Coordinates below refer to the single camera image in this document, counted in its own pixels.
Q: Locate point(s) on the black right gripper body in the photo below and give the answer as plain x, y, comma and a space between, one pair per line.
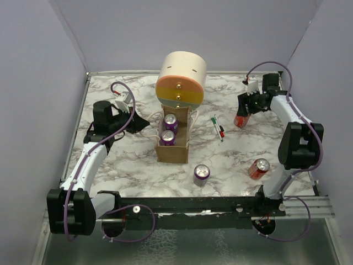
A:
255, 103

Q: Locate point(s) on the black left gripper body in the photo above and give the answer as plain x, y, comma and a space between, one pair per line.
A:
119, 121

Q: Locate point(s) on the red cola can back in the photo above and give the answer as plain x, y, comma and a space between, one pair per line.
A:
241, 118

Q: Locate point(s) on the red cola can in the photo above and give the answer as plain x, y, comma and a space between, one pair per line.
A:
241, 118
259, 167

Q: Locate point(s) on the purple fanta can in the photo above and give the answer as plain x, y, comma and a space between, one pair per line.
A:
171, 123
167, 138
201, 175

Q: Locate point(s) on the purple Fanta can back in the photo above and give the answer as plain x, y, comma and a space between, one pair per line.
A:
171, 123

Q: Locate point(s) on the purple Fanta can front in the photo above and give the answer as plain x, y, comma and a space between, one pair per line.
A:
201, 175

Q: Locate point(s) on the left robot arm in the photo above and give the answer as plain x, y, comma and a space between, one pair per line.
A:
71, 210

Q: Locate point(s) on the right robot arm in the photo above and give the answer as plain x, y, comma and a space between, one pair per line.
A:
300, 149

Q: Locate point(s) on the green capped marker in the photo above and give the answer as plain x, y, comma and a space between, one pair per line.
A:
217, 129

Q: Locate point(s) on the black capped marker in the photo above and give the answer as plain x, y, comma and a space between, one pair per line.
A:
216, 119

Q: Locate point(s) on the red capped marker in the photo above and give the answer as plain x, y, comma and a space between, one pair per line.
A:
220, 130

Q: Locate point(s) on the round cream drawer cabinet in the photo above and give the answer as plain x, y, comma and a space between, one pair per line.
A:
181, 80

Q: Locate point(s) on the red cola can front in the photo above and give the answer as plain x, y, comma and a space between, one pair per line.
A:
259, 167

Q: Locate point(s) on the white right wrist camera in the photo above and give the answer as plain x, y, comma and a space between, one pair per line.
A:
252, 86

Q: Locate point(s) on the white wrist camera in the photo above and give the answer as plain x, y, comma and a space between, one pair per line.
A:
122, 101
252, 86

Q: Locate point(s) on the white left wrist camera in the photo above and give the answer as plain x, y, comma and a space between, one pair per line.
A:
122, 101

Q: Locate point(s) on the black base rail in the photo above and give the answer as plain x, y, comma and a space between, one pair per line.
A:
189, 213

